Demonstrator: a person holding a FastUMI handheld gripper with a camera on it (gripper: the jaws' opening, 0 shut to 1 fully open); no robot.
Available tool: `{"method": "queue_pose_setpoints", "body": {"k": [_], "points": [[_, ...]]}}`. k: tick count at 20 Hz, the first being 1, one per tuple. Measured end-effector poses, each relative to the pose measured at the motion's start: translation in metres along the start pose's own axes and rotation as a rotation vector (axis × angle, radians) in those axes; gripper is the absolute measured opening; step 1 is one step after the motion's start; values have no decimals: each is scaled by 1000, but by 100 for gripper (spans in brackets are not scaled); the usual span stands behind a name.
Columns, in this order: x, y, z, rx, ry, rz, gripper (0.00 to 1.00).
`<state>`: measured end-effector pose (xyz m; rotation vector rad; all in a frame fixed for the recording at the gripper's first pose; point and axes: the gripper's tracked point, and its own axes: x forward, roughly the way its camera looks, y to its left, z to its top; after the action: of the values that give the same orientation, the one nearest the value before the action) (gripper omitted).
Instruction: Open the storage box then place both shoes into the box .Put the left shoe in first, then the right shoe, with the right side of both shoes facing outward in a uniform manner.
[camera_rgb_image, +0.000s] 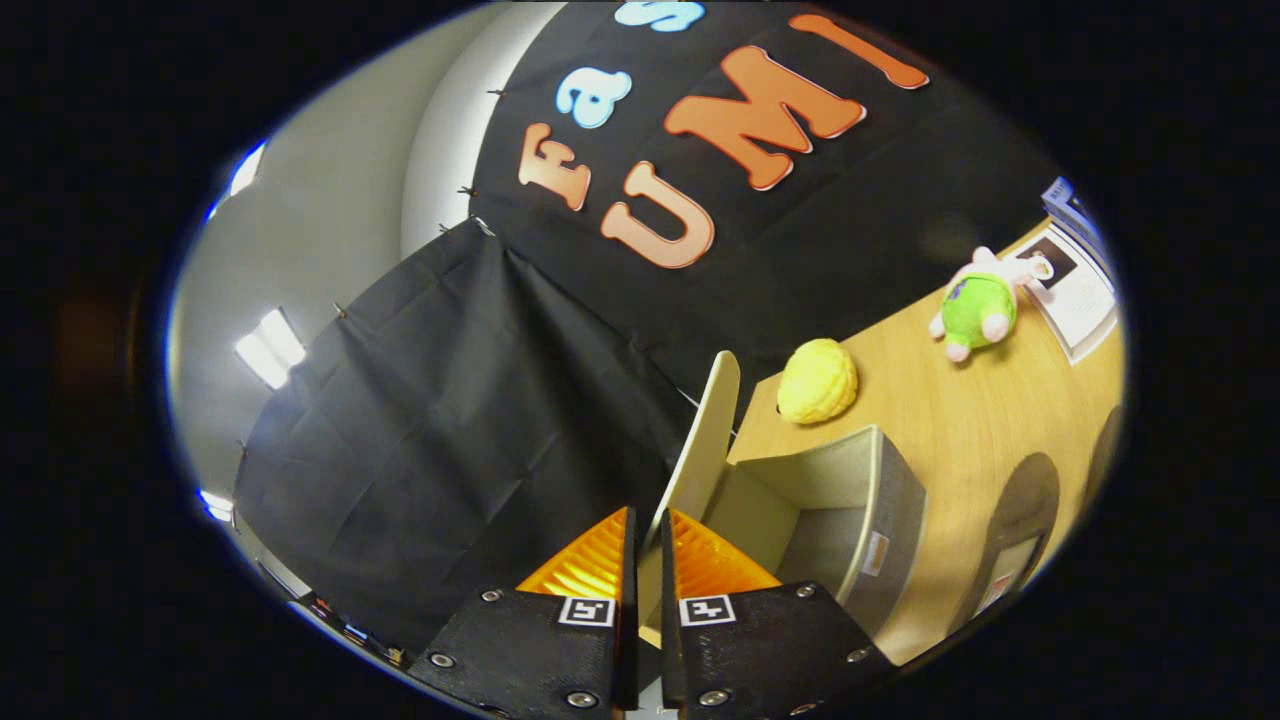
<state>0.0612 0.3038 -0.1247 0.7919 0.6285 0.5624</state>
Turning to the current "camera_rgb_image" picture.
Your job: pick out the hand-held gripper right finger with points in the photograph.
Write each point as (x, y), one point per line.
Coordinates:
(670, 610)

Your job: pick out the green and pink plush toy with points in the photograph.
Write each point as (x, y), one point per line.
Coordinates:
(978, 308)

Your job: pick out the black backdrop cloth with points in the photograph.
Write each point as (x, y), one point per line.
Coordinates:
(450, 420)

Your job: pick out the beige fabric storage box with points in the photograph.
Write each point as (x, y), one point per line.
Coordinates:
(800, 480)

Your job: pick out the yellow plush ball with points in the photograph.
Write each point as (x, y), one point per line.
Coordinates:
(818, 382)

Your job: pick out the brown shoe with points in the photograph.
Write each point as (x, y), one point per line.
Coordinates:
(1105, 450)
(1025, 500)

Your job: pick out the blue book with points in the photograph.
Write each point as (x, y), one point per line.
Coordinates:
(1070, 210)

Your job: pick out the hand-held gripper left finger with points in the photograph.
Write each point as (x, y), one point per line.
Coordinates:
(628, 600)

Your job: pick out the ceiling light panel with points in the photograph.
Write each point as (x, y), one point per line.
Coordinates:
(248, 168)
(270, 348)

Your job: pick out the white book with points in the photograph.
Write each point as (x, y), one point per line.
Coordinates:
(1080, 305)

